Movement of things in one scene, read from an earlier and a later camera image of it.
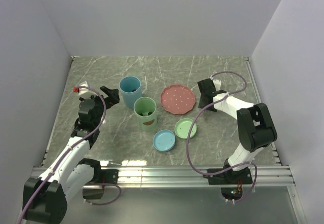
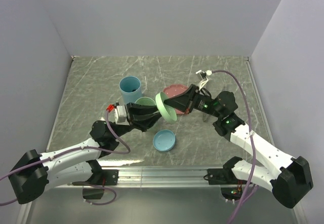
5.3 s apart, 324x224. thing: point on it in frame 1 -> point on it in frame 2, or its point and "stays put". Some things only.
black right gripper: [201, 104] -> [185, 101]
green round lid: [182, 127] -> [167, 111]
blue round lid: [164, 140] stays put
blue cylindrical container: [130, 88] stays put
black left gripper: [113, 97] -> [140, 116]
